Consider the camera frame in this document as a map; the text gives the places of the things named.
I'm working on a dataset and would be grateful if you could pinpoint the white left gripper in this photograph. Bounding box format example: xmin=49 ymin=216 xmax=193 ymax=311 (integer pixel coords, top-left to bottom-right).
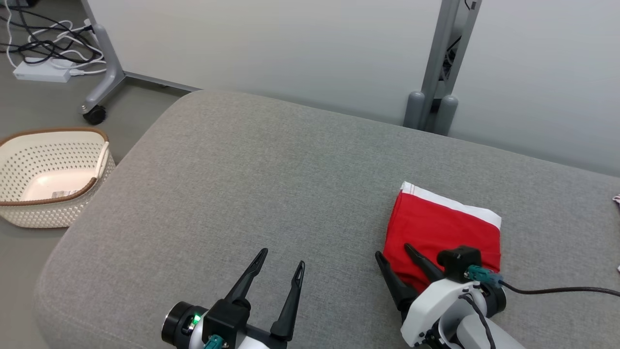
xmin=224 ymin=248 xmax=306 ymax=349

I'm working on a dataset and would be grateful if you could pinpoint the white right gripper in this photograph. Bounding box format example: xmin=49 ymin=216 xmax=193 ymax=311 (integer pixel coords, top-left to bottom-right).
xmin=375 ymin=243 xmax=481 ymax=348

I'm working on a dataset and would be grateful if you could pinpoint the red shorts white trim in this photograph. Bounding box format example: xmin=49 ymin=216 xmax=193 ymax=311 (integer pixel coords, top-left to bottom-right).
xmin=383 ymin=181 xmax=502 ymax=294

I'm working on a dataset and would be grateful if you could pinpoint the white perforated laundry basket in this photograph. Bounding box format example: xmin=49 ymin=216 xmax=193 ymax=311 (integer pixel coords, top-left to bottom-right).
xmin=0 ymin=127 xmax=116 ymax=228

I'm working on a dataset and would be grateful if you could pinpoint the grey partition leg with caster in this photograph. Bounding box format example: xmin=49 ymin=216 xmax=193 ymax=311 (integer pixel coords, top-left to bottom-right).
xmin=80 ymin=0 xmax=202 ymax=126

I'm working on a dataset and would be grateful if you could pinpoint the white power strip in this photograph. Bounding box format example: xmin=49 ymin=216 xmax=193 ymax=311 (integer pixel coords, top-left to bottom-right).
xmin=13 ymin=57 xmax=72 ymax=83

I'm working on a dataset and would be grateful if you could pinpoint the right camera cable teal plug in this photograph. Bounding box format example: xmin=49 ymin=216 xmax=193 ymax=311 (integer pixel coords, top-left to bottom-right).
xmin=466 ymin=266 xmax=620 ymax=297

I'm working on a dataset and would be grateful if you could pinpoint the grey metal partition post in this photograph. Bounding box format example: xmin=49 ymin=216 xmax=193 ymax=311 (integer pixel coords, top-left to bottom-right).
xmin=403 ymin=0 xmax=482 ymax=136

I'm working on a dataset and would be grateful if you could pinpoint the black floor cable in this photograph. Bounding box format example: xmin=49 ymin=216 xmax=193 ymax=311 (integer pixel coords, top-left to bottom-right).
xmin=0 ymin=0 xmax=105 ymax=66

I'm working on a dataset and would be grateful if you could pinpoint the white floor cable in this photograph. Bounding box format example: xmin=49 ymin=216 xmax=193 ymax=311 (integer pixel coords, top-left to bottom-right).
xmin=4 ymin=0 xmax=107 ymax=77

